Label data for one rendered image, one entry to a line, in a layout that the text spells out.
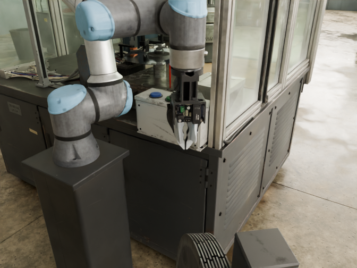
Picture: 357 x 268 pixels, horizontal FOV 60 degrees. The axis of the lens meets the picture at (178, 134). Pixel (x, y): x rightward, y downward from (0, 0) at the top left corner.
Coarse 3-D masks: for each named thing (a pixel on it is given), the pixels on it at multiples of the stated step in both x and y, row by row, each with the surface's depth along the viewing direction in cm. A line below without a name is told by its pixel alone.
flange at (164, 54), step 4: (152, 52) 149; (156, 52) 144; (160, 52) 144; (164, 52) 148; (168, 52) 149; (148, 56) 145; (152, 56) 142; (156, 56) 142; (160, 56) 142; (164, 56) 142; (168, 56) 144
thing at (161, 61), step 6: (168, 48) 161; (126, 54) 149; (132, 54) 149; (138, 54) 149; (144, 54) 149; (126, 60) 139; (132, 60) 139; (138, 60) 139; (144, 60) 139; (150, 60) 139; (156, 60) 139; (162, 60) 139; (168, 60) 139
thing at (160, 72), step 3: (153, 66) 149; (156, 66) 147; (159, 66) 146; (162, 66) 147; (165, 66) 149; (156, 69) 147; (159, 69) 147; (162, 69) 147; (165, 69) 149; (156, 72) 148; (159, 72) 148; (162, 72) 148; (165, 72) 150; (156, 75) 149; (159, 75) 148; (162, 75) 149; (165, 75) 150
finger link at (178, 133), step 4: (176, 120) 74; (176, 124) 75; (180, 124) 75; (176, 128) 75; (180, 128) 76; (176, 132) 76; (180, 132) 76; (176, 136) 76; (180, 136) 76; (180, 140) 72; (184, 140) 78; (180, 144) 78; (184, 144) 78; (184, 148) 78
